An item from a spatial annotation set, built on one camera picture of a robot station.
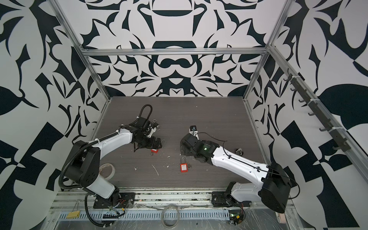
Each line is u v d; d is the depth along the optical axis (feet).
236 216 2.33
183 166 2.78
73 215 2.28
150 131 2.64
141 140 2.43
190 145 1.97
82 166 1.48
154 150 2.95
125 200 2.39
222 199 2.43
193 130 2.31
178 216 2.30
